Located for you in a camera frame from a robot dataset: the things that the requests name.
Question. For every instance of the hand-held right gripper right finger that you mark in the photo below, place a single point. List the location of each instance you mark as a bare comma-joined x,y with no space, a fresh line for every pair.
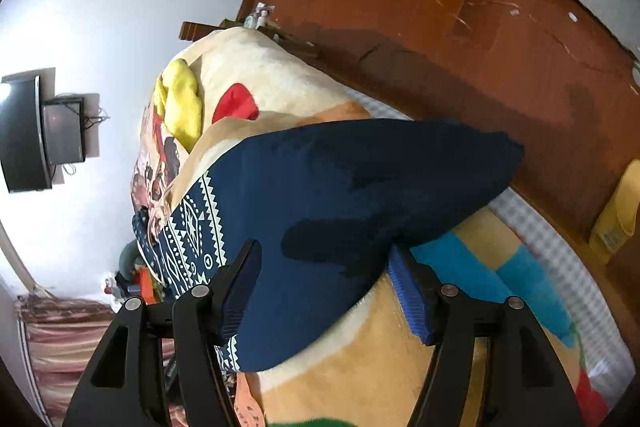
410,304

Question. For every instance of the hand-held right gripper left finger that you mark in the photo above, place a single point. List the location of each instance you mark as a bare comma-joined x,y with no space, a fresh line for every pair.
241,294

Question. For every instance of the navy patterned garment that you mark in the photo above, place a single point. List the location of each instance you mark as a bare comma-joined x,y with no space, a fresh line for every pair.
350,187

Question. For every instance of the checked bed sheet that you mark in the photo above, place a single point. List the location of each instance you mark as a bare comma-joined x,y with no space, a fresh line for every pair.
555,267

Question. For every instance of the newspaper print cloth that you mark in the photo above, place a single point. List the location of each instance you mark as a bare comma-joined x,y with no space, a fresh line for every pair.
149,172

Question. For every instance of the striped pink curtain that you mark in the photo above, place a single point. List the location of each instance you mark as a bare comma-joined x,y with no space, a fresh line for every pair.
60,337

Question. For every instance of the yellow cloth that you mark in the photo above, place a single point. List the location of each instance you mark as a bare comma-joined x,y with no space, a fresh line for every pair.
180,107

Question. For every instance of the beige cartoon plush blanket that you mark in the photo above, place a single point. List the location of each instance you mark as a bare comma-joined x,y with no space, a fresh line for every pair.
310,87

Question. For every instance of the yellow cardboard box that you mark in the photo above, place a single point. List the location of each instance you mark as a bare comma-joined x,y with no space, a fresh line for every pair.
617,217

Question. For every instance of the small black monitor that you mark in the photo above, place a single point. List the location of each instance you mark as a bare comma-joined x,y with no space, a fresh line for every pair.
62,132

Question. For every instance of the black television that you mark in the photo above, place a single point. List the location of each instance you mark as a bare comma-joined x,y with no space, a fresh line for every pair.
22,137

